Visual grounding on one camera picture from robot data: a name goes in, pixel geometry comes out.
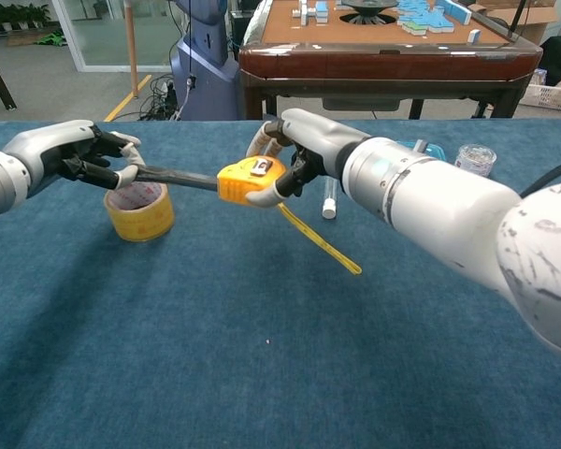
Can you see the blue mahjong tile pile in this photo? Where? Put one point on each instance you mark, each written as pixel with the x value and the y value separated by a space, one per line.
pixel 425 16

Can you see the white framed glass partition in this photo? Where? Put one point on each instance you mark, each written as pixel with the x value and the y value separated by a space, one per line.
pixel 70 37

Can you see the blue white mahjong tile stack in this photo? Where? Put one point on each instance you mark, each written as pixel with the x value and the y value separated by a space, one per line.
pixel 314 11

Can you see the teal plastic lid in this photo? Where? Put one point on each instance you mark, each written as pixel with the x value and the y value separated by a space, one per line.
pixel 435 149

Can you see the green item on floor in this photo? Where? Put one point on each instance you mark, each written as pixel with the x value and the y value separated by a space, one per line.
pixel 50 39

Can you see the black round table centerpiece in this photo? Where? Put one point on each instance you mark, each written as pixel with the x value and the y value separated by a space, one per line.
pixel 368 9

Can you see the clear jar of paper clips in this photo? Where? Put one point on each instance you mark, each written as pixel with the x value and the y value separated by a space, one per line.
pixel 477 159

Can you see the single blue mahjong tile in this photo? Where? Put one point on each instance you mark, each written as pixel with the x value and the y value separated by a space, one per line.
pixel 474 36

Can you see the yellow tape measure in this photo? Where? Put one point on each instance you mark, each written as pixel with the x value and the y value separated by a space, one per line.
pixel 243 184

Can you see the clear tube with white cap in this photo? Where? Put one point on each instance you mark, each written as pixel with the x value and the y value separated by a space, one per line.
pixel 329 206

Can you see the potted green plants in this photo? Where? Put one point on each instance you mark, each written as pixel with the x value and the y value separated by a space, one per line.
pixel 14 16

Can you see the blue grey machine base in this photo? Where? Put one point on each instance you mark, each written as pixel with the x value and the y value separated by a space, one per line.
pixel 205 84

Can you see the blue felt table cloth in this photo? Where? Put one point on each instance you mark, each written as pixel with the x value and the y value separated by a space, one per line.
pixel 168 351

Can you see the cardboard box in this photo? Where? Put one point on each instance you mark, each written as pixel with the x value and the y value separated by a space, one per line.
pixel 537 16

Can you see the brown mahjong table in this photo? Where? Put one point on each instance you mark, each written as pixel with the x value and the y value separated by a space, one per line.
pixel 378 61

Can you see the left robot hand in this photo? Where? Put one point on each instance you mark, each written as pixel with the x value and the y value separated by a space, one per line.
pixel 47 145

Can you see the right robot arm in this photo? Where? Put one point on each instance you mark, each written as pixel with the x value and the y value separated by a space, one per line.
pixel 425 196

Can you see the white plastic basket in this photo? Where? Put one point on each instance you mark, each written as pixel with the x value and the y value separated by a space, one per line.
pixel 554 98

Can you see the yellow packing tape roll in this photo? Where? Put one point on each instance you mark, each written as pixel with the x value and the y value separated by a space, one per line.
pixel 140 222

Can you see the wooden pole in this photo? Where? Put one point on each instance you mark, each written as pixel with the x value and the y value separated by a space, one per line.
pixel 132 47

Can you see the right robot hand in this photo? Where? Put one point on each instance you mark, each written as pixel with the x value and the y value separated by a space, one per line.
pixel 320 135

